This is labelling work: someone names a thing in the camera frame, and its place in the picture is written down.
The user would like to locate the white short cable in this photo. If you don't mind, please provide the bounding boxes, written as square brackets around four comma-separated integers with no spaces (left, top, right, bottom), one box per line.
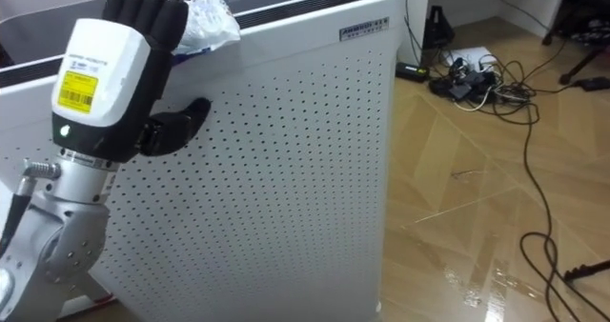
[452,86,493,113]

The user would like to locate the white perforated air purifier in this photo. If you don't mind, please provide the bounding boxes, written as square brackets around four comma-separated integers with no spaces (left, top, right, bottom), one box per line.
[0,0,407,322]

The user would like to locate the white socket strip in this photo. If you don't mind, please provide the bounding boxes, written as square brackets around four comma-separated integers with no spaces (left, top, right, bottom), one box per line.
[440,46,499,71]

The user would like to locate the black bar on floor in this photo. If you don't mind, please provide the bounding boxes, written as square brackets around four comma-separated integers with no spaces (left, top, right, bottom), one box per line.
[563,259,610,283]

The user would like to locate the black chair legs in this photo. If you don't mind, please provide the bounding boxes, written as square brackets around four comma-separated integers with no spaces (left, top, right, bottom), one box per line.
[541,0,610,86]

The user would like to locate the white plastic wrapper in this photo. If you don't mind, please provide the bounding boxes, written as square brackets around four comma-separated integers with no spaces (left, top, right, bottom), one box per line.
[172,0,242,57]

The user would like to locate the black upright stand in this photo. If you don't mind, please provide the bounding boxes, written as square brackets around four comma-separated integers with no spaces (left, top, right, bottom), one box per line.
[421,5,456,51]

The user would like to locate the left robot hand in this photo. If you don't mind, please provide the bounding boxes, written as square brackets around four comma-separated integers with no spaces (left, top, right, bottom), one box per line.
[51,0,213,164]

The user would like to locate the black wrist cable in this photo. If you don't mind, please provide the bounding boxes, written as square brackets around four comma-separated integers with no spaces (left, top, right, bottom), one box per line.
[0,161,63,257]

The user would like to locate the long black floor cable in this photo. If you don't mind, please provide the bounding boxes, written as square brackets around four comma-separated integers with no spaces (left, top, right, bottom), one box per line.
[490,54,610,322]

